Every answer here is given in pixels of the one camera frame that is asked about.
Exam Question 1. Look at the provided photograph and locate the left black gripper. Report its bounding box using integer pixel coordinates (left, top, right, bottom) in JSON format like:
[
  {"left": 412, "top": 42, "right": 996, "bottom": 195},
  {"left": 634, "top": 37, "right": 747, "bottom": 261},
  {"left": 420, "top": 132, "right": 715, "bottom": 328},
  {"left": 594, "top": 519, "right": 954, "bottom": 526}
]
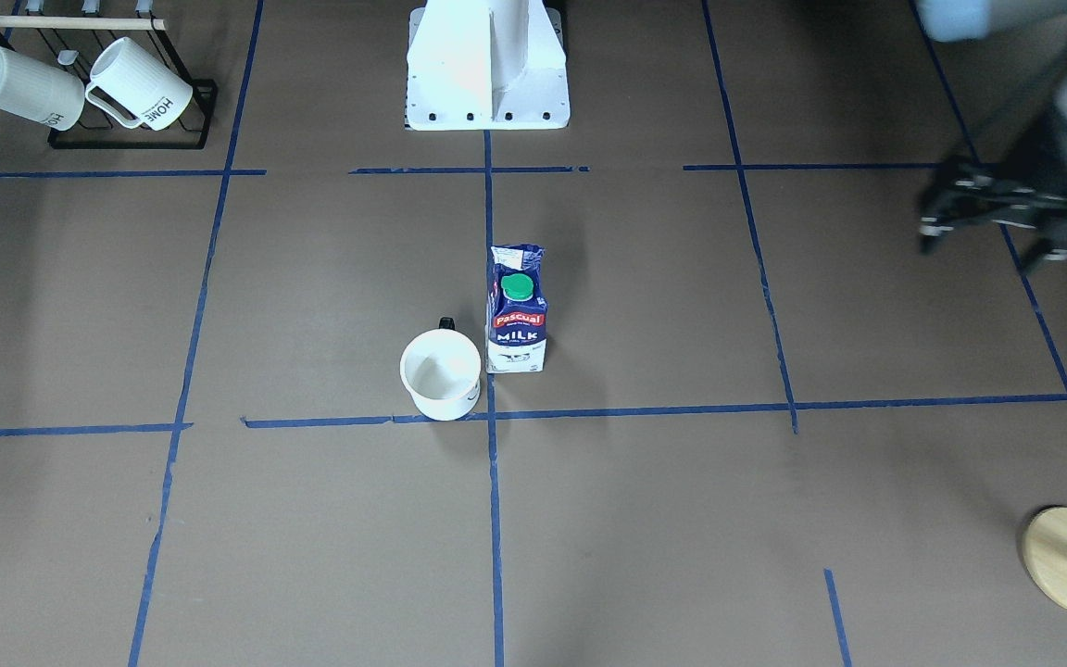
[{"left": 918, "top": 111, "right": 1067, "bottom": 255}]

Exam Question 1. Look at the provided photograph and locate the blue white milk carton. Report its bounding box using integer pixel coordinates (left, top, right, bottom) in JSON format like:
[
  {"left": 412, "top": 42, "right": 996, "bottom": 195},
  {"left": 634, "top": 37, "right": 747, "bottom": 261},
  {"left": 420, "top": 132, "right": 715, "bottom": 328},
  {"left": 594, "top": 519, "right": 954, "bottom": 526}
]
[{"left": 485, "top": 244, "right": 550, "bottom": 374}]

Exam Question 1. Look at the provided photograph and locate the white smiley face mug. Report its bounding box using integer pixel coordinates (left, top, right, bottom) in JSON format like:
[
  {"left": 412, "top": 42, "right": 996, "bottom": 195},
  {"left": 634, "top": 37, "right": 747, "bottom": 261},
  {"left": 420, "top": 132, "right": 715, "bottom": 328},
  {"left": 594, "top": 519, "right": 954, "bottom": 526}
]
[{"left": 399, "top": 316, "right": 483, "bottom": 422}]

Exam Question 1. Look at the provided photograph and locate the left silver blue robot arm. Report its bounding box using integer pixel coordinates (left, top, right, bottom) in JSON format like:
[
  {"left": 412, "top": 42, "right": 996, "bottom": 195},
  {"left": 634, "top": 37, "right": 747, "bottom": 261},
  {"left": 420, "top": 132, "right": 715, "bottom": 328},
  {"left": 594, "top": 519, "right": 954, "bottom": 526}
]
[{"left": 915, "top": 1, "right": 1067, "bottom": 271}]

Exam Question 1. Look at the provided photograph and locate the white mug upper rack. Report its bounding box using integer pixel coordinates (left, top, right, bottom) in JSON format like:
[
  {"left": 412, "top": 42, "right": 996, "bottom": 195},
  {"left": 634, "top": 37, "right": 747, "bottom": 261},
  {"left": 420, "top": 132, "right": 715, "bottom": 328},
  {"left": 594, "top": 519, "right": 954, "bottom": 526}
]
[{"left": 0, "top": 46, "right": 85, "bottom": 132}]

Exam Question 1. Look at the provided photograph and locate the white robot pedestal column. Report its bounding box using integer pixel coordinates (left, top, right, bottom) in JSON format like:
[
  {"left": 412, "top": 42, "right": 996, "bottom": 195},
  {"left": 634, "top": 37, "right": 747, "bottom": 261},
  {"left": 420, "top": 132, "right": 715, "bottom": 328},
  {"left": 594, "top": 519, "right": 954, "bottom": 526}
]
[{"left": 404, "top": 1, "right": 571, "bottom": 132}]

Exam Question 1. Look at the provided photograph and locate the black wire mug rack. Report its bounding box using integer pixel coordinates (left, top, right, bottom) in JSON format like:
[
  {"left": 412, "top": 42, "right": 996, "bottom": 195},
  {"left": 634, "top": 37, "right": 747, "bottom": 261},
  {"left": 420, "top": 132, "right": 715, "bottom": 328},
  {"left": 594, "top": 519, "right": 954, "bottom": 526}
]
[{"left": 0, "top": 1, "right": 219, "bottom": 149}]

